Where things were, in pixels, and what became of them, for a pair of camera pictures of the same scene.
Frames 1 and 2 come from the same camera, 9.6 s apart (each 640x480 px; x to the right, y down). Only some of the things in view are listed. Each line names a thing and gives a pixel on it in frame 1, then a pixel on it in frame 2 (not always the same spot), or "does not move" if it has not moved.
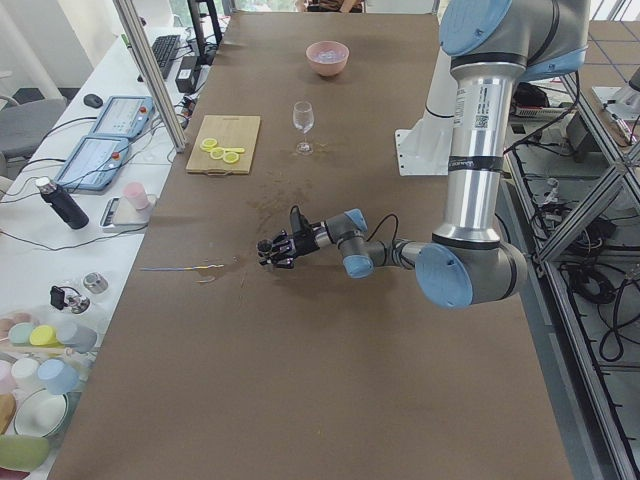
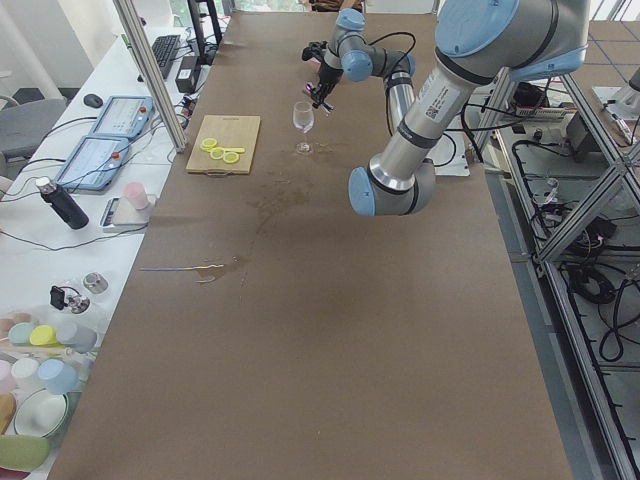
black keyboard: x=164 y=49 does not move
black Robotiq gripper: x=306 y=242 -> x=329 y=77
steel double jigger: x=264 y=248 -> x=325 y=106
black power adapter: x=186 y=77 does not move
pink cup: x=138 y=193 does not move
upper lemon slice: x=208 y=144 does not move
